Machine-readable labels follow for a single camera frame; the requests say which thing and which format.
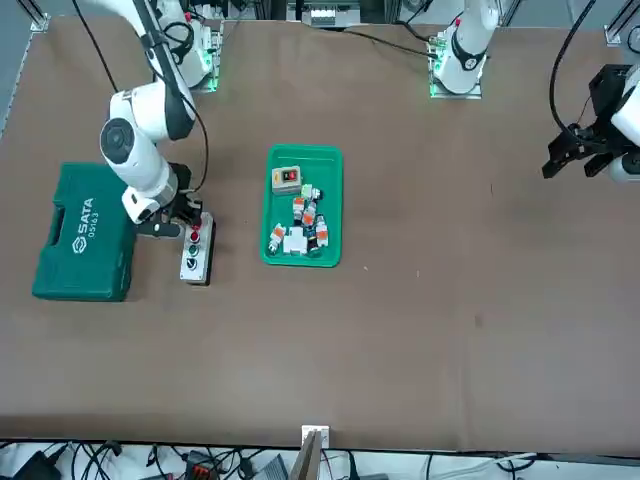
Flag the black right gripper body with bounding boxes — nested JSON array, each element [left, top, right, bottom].
[[171, 162, 194, 202]]

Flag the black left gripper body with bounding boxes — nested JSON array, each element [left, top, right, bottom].
[[574, 64, 634, 154]]

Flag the white button box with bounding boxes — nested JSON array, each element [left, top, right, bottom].
[[179, 211, 218, 288]]

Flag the green plastic tray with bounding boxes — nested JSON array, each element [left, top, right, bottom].
[[259, 143, 345, 269]]

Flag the white plastic block component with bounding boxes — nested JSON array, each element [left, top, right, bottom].
[[281, 225, 310, 257]]

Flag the green SATA tool case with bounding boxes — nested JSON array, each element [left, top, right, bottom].
[[30, 162, 139, 303]]

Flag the black red electronic device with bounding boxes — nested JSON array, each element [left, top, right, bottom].
[[183, 451, 217, 480]]

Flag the black power adapter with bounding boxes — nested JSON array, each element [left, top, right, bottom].
[[8, 448, 63, 480]]

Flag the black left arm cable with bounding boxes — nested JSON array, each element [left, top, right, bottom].
[[548, 0, 599, 133]]

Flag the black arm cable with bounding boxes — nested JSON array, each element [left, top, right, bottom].
[[548, 0, 599, 133], [130, 0, 209, 194]]

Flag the beige switch box red buttons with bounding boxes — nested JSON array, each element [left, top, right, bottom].
[[270, 165, 303, 197]]

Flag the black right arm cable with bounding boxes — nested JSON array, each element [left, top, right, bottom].
[[130, 0, 209, 194]]

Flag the thin black cable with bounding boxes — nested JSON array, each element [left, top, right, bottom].
[[71, 0, 114, 92]]

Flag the aluminium profile post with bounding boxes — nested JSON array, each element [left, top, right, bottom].
[[300, 424, 332, 480]]

